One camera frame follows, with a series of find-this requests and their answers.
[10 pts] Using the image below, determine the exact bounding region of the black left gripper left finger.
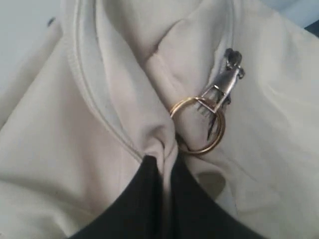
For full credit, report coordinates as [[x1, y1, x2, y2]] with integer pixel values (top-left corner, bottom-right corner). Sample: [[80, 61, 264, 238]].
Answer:
[[71, 156, 160, 239]]

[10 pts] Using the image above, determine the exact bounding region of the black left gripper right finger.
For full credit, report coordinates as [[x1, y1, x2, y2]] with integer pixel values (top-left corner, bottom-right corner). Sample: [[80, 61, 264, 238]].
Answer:
[[162, 159, 256, 239]]

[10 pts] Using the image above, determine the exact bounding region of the cream fabric duffel bag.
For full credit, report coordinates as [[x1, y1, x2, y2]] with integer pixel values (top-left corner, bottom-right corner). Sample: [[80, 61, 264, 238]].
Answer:
[[0, 0, 319, 239]]

